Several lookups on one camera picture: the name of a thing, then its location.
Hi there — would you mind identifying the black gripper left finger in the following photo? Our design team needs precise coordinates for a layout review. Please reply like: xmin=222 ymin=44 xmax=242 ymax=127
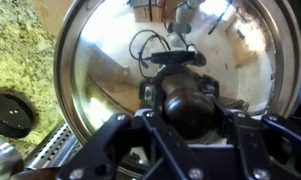
xmin=55 ymin=109 xmax=206 ymax=180

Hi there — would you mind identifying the glass pot lid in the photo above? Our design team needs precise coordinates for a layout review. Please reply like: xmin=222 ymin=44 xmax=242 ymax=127
xmin=53 ymin=0 xmax=301 ymax=180

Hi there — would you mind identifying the small fluted metal bowl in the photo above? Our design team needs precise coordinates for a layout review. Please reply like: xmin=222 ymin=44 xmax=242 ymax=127
xmin=0 ymin=136 xmax=25 ymax=180

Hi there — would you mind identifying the black round dish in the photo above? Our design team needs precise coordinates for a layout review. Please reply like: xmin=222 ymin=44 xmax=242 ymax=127
xmin=0 ymin=92 xmax=36 ymax=140

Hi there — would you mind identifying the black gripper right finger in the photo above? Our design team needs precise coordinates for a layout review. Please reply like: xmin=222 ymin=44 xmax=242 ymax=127
xmin=219 ymin=109 xmax=301 ymax=180

